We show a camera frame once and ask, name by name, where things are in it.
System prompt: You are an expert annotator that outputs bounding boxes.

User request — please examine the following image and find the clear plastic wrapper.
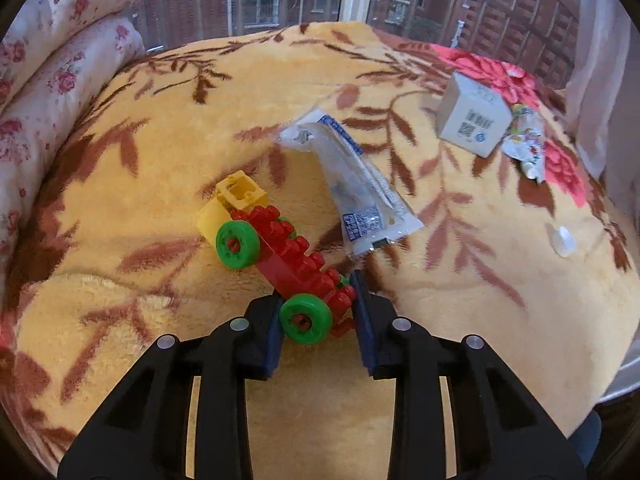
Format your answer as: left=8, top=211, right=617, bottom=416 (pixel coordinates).
left=277, top=108, right=425, bottom=264

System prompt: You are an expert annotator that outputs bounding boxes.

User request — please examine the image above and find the person's blue clothing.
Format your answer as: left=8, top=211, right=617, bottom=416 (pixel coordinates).
left=570, top=409, right=604, bottom=480

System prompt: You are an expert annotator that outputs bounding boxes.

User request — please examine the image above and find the yellow floral plush blanket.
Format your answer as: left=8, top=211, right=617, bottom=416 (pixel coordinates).
left=0, top=21, right=640, bottom=477

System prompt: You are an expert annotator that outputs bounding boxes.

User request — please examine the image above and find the white bottle cap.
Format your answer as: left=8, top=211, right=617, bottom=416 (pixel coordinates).
left=547, top=225, right=577, bottom=259

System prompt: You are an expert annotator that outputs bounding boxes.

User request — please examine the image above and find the sheer white curtain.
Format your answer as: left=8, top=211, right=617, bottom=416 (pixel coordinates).
left=564, top=0, right=639, bottom=182

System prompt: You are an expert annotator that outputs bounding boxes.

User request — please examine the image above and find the red brick building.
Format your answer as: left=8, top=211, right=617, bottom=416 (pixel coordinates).
left=132, top=0, right=584, bottom=87

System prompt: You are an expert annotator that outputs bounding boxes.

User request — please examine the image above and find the red green toy brick car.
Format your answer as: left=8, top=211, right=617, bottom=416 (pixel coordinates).
left=196, top=170, right=359, bottom=346

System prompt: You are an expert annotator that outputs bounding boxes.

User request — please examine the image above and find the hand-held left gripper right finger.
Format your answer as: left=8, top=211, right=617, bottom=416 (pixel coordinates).
left=349, top=270, right=587, bottom=480

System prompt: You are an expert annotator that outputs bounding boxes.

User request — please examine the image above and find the folded floral quilt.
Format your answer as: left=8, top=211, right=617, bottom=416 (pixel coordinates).
left=0, top=0, right=153, bottom=272

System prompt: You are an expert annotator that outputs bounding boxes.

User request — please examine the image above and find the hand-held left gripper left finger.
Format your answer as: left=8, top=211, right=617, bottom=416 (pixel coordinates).
left=57, top=295, right=286, bottom=480

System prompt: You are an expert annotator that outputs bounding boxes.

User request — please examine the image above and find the white cube box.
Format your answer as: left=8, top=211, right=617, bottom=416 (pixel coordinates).
left=434, top=71, right=514, bottom=159

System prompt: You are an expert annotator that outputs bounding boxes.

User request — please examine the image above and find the crumpled white pouch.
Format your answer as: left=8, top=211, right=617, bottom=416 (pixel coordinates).
left=501, top=103, right=547, bottom=182

